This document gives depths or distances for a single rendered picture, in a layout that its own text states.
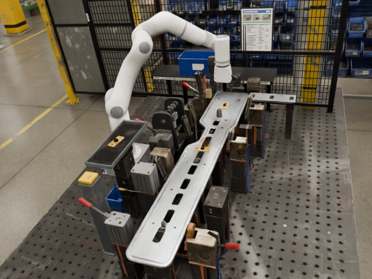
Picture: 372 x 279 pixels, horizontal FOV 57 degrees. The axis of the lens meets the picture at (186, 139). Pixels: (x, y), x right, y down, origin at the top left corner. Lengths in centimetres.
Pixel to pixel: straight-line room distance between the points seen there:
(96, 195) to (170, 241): 38
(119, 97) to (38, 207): 170
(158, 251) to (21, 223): 207
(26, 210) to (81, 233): 150
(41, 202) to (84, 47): 200
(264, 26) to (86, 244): 175
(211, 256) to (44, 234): 102
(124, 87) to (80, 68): 276
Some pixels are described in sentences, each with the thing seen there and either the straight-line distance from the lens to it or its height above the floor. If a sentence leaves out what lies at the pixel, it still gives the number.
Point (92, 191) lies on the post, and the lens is 148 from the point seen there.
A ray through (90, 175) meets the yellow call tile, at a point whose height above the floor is 116.
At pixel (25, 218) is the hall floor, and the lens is 330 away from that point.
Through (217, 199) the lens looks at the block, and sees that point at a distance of 144.
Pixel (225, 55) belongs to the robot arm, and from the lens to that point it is 197.
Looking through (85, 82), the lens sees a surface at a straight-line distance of 472.
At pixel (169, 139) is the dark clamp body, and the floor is 108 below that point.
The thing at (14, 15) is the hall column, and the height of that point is 43.
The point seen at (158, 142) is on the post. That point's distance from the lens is 171.
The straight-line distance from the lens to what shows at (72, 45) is 457.
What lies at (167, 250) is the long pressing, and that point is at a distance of 133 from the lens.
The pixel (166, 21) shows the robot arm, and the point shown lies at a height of 158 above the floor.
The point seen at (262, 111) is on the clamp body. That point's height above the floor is 103.
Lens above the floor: 203
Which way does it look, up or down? 34 degrees down
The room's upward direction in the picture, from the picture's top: 7 degrees counter-clockwise
